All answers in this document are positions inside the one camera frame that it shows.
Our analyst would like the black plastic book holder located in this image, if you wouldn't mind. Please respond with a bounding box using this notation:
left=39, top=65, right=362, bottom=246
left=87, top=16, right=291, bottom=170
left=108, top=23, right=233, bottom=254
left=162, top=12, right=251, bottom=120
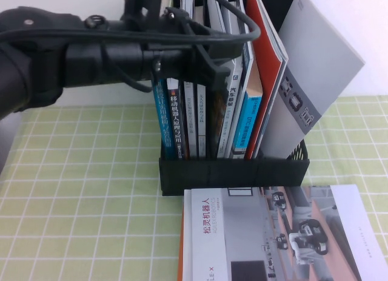
left=159, top=0, right=312, bottom=197

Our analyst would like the black spine robot book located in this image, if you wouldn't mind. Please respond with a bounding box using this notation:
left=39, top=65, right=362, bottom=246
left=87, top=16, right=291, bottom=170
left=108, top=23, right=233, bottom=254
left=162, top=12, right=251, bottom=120
left=166, top=77, right=186, bottom=160

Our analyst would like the green checked tablecloth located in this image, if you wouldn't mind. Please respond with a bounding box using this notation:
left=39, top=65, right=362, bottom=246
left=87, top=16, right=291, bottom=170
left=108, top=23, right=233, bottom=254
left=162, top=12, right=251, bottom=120
left=0, top=95, right=388, bottom=281

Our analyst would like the orange edged book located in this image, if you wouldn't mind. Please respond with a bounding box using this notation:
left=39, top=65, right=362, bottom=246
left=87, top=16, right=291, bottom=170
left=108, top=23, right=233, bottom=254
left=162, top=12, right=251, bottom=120
left=178, top=201, right=186, bottom=281

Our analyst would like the light blue spine book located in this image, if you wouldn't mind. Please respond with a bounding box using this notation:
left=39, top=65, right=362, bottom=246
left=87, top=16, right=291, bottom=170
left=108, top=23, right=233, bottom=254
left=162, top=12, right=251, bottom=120
left=232, top=62, right=263, bottom=156

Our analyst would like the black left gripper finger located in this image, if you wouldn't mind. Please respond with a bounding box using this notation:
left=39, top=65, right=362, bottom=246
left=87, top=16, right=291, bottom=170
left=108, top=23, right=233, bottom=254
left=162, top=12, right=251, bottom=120
left=196, top=49, right=232, bottom=92
left=208, top=40, right=244, bottom=64

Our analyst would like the grey white robot brochure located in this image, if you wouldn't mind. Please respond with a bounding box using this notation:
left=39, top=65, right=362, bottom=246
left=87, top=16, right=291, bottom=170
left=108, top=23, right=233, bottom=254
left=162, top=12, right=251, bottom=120
left=259, top=0, right=366, bottom=159

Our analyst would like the grey spine paperback book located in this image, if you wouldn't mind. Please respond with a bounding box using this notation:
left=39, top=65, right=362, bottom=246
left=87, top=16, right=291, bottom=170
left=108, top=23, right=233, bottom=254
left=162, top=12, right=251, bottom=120
left=193, top=6, right=208, bottom=159

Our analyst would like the brochure stack on table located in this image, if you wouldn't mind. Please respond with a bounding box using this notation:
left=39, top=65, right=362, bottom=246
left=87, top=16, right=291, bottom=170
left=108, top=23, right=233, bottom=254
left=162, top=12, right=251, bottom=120
left=189, top=185, right=388, bottom=281

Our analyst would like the thin black cable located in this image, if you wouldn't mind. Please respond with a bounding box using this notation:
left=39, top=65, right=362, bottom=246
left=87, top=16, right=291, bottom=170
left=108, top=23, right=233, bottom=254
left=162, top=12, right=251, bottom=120
left=102, top=41, right=156, bottom=94

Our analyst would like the white spine car book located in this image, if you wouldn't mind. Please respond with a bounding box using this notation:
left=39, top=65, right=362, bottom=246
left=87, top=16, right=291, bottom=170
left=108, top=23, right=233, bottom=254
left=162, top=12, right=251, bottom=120
left=216, top=59, right=244, bottom=159

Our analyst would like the dark patterned cover book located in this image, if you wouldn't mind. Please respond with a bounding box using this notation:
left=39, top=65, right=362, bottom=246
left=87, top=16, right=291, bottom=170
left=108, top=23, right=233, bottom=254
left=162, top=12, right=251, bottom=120
left=209, top=86, right=230, bottom=159

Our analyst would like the white booklet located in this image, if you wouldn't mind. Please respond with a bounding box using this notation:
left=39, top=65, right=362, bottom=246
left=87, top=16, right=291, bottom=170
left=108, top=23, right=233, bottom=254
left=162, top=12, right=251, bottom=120
left=182, top=189, right=193, bottom=281

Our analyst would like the grey white spine book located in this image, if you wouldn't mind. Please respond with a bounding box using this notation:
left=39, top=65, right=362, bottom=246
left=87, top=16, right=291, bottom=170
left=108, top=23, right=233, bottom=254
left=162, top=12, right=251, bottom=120
left=179, top=0, right=198, bottom=159

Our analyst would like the red cover magazine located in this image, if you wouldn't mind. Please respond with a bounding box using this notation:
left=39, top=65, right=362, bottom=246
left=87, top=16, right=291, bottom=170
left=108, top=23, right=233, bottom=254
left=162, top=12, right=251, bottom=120
left=242, top=0, right=289, bottom=160

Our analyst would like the thick black cable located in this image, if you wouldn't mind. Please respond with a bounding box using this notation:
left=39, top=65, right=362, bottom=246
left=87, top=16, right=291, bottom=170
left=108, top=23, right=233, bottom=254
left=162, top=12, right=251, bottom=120
left=0, top=0, right=262, bottom=51

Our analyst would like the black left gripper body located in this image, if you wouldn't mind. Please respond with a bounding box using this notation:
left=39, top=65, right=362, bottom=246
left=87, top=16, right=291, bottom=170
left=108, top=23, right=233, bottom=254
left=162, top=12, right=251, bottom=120
left=142, top=41, right=210, bottom=83

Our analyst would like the blue spine hardcover book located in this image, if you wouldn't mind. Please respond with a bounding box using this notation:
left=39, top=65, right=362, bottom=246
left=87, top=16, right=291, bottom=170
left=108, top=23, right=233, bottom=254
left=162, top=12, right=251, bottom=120
left=153, top=0, right=176, bottom=160

